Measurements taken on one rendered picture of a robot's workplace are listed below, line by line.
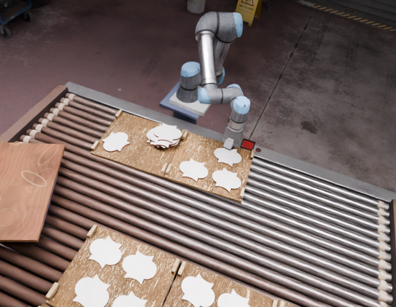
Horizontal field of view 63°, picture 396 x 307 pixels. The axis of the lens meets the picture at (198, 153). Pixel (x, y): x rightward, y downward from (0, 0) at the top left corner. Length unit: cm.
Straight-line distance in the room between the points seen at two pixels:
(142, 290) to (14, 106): 264
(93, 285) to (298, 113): 290
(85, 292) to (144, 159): 70
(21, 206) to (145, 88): 240
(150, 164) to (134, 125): 29
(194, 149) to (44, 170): 75
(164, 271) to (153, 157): 61
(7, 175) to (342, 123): 322
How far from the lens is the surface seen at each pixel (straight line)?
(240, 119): 153
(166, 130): 177
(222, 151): 178
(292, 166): 188
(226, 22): 173
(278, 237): 161
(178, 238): 150
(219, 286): 142
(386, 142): 392
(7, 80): 400
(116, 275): 142
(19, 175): 164
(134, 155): 174
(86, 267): 145
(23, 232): 147
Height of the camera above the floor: 227
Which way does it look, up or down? 49 degrees down
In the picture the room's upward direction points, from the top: 9 degrees clockwise
